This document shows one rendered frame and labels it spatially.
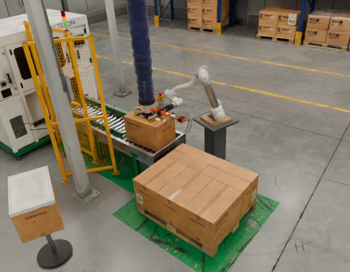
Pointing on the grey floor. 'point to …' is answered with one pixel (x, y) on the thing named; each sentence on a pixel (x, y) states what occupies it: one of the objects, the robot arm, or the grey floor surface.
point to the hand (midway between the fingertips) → (162, 112)
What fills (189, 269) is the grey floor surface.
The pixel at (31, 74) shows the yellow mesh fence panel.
